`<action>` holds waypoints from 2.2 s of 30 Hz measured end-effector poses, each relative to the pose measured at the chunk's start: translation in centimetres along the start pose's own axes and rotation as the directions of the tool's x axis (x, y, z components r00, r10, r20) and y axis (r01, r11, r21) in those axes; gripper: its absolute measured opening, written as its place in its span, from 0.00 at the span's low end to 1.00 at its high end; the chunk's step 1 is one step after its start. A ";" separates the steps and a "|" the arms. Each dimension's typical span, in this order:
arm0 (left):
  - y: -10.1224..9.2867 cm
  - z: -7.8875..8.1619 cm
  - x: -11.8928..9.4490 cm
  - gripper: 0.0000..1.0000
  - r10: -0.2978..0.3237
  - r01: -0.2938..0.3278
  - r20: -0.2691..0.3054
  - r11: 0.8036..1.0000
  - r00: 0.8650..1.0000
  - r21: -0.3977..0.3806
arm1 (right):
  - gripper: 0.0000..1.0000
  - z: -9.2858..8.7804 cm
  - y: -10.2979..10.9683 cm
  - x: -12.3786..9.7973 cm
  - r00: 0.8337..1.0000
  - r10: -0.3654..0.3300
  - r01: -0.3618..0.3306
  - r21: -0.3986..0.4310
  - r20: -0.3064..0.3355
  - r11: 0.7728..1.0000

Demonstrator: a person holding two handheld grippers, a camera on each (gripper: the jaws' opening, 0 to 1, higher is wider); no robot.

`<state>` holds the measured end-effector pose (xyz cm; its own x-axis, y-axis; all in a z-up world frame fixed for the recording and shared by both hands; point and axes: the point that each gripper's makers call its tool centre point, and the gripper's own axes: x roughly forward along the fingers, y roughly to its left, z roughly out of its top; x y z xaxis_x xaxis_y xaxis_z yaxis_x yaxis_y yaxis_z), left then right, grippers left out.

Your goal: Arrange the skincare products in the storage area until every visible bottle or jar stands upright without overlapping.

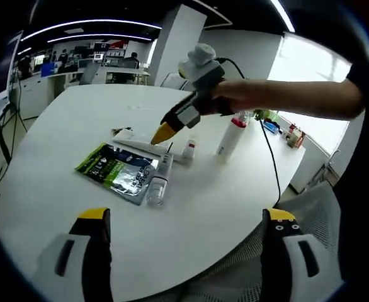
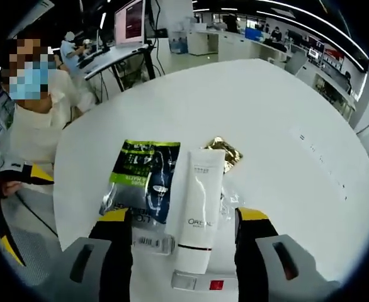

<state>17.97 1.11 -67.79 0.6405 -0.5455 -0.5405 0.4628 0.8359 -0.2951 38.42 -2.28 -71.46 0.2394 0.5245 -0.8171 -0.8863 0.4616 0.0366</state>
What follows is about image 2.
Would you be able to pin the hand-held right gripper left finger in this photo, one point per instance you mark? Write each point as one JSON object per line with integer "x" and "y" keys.
{"x": 109, "y": 267}

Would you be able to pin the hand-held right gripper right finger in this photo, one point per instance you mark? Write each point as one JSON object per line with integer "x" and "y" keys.
{"x": 257, "y": 267}

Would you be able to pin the small white skincare pump bottle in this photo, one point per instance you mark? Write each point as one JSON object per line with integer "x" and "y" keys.
{"x": 150, "y": 243}
{"x": 203, "y": 281}

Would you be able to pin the clear skincare sachet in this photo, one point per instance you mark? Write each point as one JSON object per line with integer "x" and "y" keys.
{"x": 231, "y": 201}

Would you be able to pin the white skincare tube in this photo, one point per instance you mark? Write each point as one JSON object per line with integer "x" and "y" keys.
{"x": 198, "y": 201}

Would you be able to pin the dark green skincare pouch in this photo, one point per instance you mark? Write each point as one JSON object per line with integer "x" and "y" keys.
{"x": 140, "y": 176}

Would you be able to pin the gold skincare sachet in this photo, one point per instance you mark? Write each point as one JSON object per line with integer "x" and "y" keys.
{"x": 231, "y": 155}

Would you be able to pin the person's left hand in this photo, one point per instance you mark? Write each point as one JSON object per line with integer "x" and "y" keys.
{"x": 12, "y": 188}

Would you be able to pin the grey mesh office chair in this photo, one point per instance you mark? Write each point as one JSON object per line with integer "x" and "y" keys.
{"x": 30, "y": 226}

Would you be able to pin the black-legged monitor desk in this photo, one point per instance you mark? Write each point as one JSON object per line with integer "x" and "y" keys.
{"x": 115, "y": 59}

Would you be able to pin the computer monitor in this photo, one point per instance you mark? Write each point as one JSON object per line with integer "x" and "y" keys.
{"x": 129, "y": 23}

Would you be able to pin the blue box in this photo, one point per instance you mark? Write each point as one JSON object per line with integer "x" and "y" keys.
{"x": 254, "y": 34}

